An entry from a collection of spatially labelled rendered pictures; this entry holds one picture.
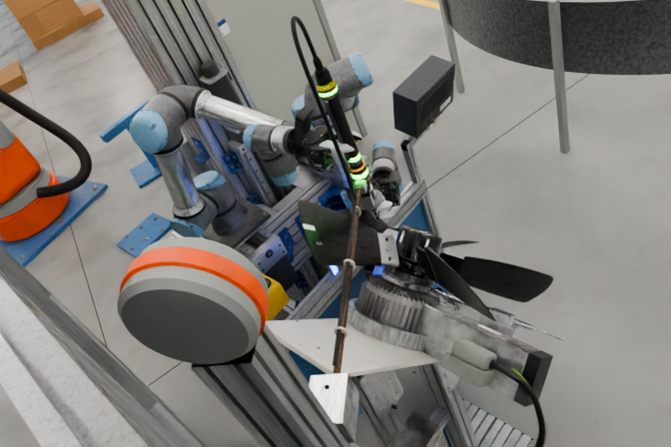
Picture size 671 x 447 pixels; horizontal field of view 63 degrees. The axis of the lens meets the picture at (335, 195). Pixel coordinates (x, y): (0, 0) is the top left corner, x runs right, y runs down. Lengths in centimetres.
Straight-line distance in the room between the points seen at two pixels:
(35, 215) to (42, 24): 578
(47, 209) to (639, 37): 436
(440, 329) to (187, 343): 90
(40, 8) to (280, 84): 730
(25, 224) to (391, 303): 404
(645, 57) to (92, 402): 299
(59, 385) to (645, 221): 298
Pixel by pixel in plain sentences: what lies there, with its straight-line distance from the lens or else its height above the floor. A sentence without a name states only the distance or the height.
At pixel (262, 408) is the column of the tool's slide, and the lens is 75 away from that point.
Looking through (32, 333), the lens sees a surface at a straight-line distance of 45.
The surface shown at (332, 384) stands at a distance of 100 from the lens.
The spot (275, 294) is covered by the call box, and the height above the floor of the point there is 105.
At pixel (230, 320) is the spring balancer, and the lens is 59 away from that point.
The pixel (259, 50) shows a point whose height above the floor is 105.
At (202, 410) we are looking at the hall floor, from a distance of 307.
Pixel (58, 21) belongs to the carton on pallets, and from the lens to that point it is 1047.
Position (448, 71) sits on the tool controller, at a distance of 216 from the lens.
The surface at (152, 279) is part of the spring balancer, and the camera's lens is 58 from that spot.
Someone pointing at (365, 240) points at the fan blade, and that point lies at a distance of 142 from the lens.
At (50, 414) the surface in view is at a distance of 39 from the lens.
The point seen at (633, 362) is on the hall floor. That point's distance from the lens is 268.
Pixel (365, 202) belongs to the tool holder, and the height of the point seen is 139.
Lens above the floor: 229
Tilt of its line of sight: 38 degrees down
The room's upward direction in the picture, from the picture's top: 24 degrees counter-clockwise
